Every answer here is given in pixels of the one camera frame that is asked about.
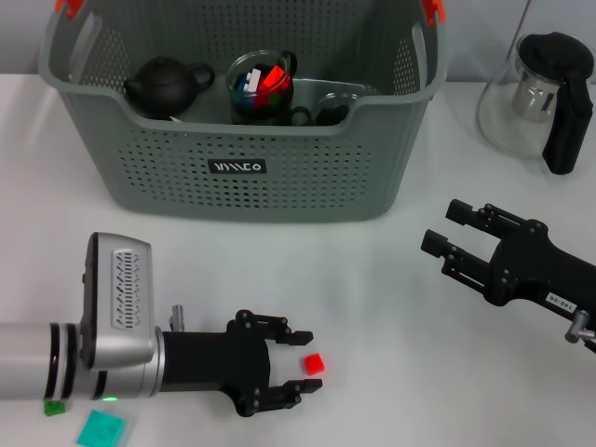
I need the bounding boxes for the glass pitcher with black handle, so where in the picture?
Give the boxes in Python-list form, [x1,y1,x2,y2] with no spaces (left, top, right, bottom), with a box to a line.
[475,31,596,176]

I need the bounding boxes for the right gripper plug with cable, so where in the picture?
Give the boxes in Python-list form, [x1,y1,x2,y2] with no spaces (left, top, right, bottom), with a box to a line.
[563,310,596,353]

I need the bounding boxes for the thin grey vertical pole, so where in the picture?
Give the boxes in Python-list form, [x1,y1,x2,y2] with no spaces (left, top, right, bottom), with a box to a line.
[509,0,532,52]

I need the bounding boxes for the bright red sloped brick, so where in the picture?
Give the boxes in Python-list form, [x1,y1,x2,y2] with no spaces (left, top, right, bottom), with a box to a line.
[258,65,289,93]

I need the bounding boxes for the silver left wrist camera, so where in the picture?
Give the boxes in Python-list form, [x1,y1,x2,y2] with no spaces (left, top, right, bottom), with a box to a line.
[81,232,157,372]

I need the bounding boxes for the teal building brick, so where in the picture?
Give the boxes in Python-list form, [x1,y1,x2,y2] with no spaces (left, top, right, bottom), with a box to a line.
[76,409,127,447]

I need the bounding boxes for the dark clay teapot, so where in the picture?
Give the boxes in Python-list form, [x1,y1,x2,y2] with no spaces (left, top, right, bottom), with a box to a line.
[123,56,217,121]

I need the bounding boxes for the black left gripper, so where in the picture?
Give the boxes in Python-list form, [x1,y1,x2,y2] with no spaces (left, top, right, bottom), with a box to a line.
[162,310,324,418]

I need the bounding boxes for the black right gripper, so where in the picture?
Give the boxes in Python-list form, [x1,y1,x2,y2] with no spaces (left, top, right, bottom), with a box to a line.
[421,198,596,327]

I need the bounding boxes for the small white building brick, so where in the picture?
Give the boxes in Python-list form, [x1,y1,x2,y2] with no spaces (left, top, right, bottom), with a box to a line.
[237,68,264,93]

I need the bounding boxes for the grey-green perforated storage basket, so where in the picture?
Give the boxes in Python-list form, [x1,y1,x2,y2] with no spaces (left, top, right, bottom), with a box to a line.
[37,0,451,224]

